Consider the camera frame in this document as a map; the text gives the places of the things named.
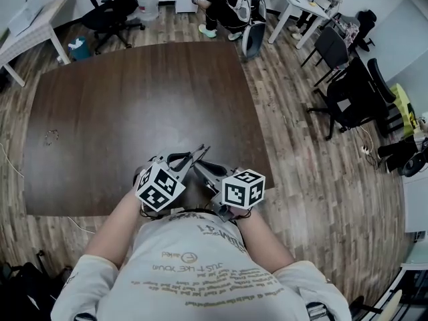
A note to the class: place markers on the plain white desk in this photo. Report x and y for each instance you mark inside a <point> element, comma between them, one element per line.
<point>297,2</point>

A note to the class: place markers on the clear water jug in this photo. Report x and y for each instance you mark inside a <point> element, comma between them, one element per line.
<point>147,2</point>

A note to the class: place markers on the grey thin-legged chair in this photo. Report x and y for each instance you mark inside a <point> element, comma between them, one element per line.
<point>332,47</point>

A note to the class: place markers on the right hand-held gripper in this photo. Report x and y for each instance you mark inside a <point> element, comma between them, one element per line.
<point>240,192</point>

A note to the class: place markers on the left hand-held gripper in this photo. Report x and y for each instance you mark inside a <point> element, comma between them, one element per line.
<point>157,189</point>

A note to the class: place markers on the teal waste bin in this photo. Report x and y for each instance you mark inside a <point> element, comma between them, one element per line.
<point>80,49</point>

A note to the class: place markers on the person's left forearm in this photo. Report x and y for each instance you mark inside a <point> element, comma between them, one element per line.
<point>110,236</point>

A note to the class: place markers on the white box appliance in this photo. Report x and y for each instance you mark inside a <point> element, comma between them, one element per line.
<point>25,13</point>

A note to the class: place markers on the white power strip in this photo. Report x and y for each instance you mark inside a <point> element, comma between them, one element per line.
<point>366,150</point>

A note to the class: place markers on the white desk with checkered cloth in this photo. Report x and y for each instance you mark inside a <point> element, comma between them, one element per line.
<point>30,42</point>

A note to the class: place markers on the pink floral cloth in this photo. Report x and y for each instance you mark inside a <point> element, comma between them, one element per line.
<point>350,32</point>

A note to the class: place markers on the white side cabinet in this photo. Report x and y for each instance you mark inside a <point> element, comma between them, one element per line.
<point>418,206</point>

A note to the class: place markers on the black mesh office chair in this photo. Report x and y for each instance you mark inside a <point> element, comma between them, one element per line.
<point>357,102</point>

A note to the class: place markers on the black high-back office chair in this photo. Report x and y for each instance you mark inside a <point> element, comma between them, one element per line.
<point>110,8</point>

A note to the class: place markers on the person's right forearm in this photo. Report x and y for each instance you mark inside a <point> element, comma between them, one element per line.
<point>267,246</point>

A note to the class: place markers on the person's white printed t-shirt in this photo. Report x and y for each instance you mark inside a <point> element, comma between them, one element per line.
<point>200,273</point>

